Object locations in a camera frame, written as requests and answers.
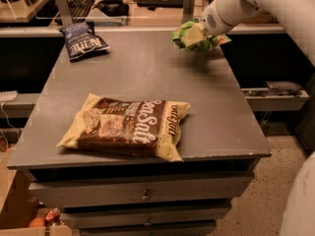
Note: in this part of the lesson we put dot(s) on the brown sea salt chip bag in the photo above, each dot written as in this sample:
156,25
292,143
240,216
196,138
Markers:
144,128

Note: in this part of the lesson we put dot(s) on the grey metal rail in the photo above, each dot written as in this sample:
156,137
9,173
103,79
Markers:
276,96

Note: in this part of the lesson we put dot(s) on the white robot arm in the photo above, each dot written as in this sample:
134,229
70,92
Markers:
298,20

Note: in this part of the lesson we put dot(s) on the black laptop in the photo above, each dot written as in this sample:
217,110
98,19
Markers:
161,3

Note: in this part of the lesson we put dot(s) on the blue Kettle chip bag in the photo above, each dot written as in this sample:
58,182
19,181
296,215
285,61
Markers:
81,40

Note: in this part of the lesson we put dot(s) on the black headphones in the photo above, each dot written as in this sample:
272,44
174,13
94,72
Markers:
113,8

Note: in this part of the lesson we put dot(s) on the black keyboard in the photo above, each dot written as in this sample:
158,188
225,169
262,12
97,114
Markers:
74,11

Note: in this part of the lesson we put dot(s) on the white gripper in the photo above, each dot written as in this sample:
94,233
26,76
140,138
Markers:
214,20

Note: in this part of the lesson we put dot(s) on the orange fruit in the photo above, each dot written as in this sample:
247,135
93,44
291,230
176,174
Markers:
37,222

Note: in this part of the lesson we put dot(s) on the green rice chip bag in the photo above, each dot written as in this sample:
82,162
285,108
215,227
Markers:
213,41

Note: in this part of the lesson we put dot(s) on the red snack packet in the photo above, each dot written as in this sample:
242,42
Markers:
52,215

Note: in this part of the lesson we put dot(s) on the white power strip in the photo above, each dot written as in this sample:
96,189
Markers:
8,95

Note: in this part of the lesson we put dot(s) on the grey drawer cabinet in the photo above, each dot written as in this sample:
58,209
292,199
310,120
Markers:
114,194

